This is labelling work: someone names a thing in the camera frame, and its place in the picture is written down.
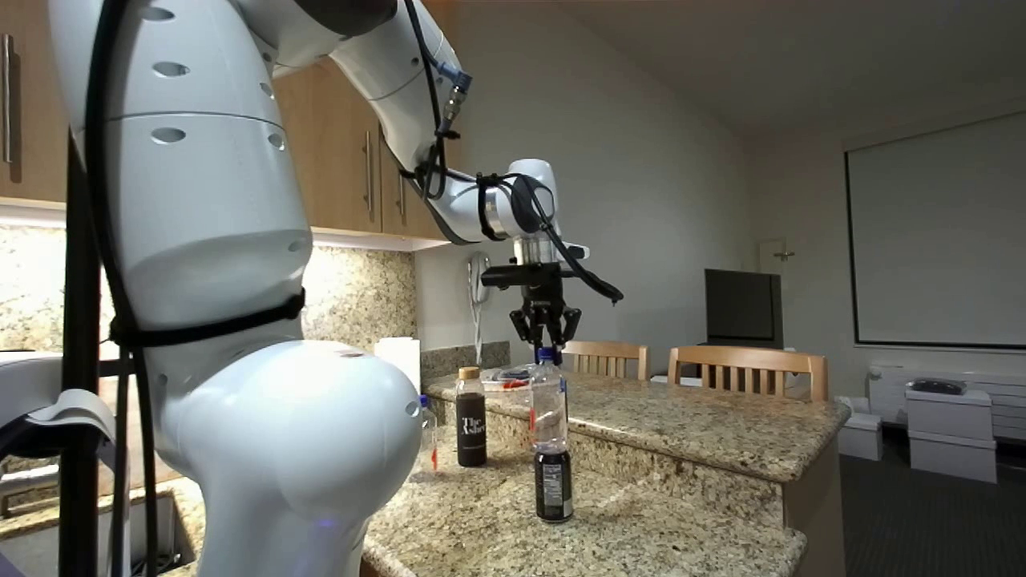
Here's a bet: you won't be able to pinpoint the black monitor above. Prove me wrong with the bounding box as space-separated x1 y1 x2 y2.
706 269 783 350

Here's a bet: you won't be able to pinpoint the clear Fiji water bottle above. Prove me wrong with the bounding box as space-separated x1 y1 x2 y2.
530 345 567 455

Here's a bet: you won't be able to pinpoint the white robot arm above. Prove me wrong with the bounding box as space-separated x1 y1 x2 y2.
47 0 580 577

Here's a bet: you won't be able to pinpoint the white wall phone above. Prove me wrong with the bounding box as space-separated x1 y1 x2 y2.
466 253 491 309

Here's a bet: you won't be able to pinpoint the wooden upper cabinets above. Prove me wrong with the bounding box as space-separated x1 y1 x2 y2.
0 0 445 246

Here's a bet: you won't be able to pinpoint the white paper towel roll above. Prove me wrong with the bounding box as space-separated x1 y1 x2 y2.
373 336 421 385

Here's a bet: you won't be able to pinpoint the small clear water bottle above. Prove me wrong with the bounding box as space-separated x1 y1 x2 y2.
416 394 440 474

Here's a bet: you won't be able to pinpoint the black camera stand pole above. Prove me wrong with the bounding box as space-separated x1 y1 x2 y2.
59 152 101 577

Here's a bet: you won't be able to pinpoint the wooden chair left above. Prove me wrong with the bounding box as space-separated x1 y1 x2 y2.
561 341 650 382

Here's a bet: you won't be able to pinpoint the dark drink bottle tan cap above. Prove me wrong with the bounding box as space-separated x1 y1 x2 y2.
457 364 488 469

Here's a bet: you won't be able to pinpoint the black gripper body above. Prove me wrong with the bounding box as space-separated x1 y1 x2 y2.
509 282 580 332

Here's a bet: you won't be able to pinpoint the wooden chair right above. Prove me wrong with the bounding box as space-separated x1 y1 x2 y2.
668 345 830 400

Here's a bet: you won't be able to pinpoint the white storage box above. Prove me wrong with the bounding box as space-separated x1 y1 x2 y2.
908 385 996 484

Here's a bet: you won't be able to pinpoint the black soda can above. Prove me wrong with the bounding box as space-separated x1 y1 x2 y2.
535 451 573 523

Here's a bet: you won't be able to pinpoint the white projector screen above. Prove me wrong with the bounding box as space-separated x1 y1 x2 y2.
845 111 1026 350

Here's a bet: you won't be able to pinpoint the wooden chair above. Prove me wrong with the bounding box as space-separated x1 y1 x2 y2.
561 341 650 382
668 345 830 400

